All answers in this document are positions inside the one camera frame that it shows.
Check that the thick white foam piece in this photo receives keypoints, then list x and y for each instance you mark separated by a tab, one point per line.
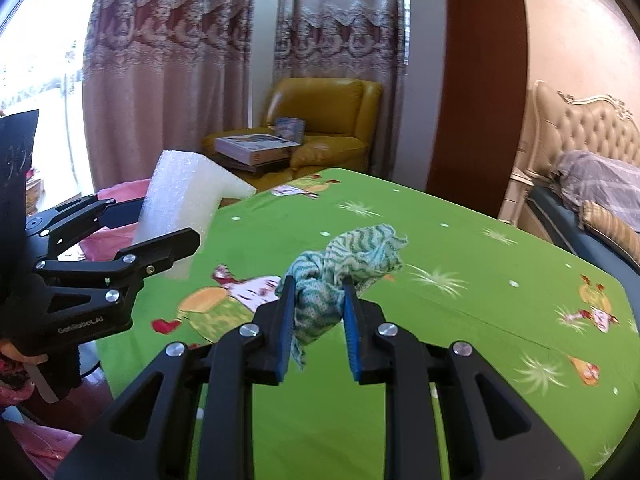
175	195

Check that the small blue printed box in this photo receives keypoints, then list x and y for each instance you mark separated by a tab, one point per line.
290	127

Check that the blue bed mattress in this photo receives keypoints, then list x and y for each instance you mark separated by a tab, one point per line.
560	220

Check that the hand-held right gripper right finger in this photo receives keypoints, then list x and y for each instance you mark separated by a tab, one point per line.
352	335

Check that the grey purple quilt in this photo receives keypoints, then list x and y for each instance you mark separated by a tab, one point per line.
600	175

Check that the flat dark box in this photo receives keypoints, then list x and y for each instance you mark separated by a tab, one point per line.
260	169

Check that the beige tufted headboard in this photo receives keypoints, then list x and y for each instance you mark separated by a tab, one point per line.
590	125

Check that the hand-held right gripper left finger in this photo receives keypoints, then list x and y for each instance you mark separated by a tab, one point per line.
285	335

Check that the beige lace curtain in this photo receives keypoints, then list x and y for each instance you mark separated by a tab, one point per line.
340	35
150	85

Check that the person's pink patterned clothing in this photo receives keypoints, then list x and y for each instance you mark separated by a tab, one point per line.
15	380

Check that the green cartoon printed tablecloth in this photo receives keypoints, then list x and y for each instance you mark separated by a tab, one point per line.
450	310

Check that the striped brown pillow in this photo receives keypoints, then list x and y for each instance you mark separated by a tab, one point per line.
615	225

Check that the bin with pink liner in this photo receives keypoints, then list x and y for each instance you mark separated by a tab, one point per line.
115	192

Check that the chrome round stand base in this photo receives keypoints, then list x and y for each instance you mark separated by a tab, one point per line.
90	360

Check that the person's left hand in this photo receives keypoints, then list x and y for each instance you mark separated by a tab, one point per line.
25	356

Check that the yellow leather armchair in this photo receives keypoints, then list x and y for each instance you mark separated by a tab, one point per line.
320	105

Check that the flat white cardboard box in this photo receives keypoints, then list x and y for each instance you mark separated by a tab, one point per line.
250	145

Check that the green patterned rag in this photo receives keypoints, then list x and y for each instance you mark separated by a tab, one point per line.
360	255

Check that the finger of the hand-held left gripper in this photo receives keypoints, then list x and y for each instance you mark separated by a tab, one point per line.
90	210
170	245

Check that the brown wooden panel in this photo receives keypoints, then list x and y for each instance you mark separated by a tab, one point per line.
475	85

